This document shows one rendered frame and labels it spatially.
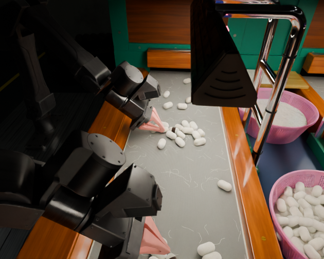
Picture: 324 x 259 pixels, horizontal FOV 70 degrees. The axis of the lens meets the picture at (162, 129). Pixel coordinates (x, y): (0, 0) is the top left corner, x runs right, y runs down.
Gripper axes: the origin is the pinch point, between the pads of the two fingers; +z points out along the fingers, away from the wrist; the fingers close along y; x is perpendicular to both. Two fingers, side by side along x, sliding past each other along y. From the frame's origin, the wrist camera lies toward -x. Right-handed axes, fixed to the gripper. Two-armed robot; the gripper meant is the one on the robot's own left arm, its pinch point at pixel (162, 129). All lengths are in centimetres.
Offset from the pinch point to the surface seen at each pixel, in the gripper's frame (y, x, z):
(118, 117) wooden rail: 4.5, 9.2, -11.4
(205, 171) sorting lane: -14.4, -6.7, 11.0
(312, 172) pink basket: -15.0, -25.3, 28.7
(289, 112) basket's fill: 17.3, -27.2, 35.6
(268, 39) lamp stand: 5.2, -37.1, 3.1
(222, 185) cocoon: -20.1, -10.0, 12.6
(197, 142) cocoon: -4.7, -6.7, 8.3
